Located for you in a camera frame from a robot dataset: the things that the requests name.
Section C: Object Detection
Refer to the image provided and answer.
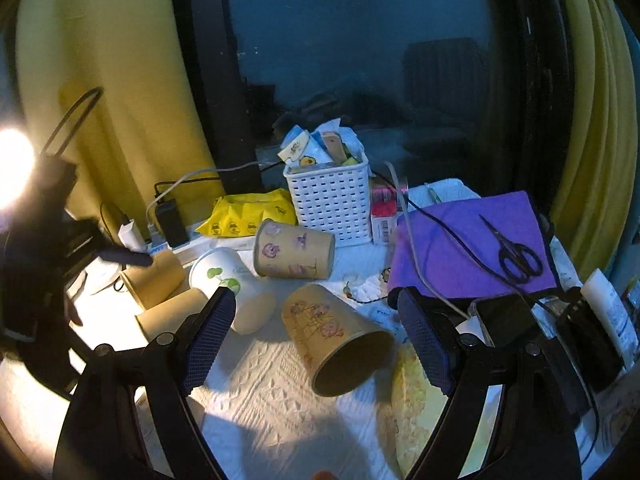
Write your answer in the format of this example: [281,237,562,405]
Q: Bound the white paper cup green print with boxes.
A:
[189,248,277,335]

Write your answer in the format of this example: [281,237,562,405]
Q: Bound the plain brown cup by charger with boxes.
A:
[120,249,186,310]

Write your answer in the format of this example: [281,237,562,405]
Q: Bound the plain brown paper cup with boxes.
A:
[136,288,208,342]

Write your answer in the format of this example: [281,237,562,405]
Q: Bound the brown cup pink stickers far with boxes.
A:
[253,219,335,280]

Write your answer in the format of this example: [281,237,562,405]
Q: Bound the brown cup pink drawings near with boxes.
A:
[281,284,395,398]

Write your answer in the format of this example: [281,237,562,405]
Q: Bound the white charger plug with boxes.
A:
[118,220,146,252]

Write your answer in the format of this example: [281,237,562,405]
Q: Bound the black power adapter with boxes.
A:
[155,198,190,248]

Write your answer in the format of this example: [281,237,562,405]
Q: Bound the white desk lamp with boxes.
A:
[0,128,36,209]

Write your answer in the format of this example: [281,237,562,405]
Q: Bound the yellow patterned paper pack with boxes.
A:
[392,342,447,478]

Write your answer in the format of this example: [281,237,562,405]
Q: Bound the yellow wet wipes pack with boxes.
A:
[195,188,297,237]

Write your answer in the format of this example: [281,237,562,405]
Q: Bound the white tube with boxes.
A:
[582,269,639,370]

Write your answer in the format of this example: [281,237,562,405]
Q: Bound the black scissors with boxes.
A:
[480,214,544,285]

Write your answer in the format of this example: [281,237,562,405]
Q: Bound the yellow curtain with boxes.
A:
[16,0,214,226]

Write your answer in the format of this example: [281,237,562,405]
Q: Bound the purple cloth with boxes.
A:
[388,191,560,300]

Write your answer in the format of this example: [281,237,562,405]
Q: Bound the white plastic lattice basket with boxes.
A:
[283,154,372,247]

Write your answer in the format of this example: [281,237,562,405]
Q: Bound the red white small box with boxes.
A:
[370,181,399,245]

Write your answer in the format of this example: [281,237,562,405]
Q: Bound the white cable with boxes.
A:
[383,160,471,320]

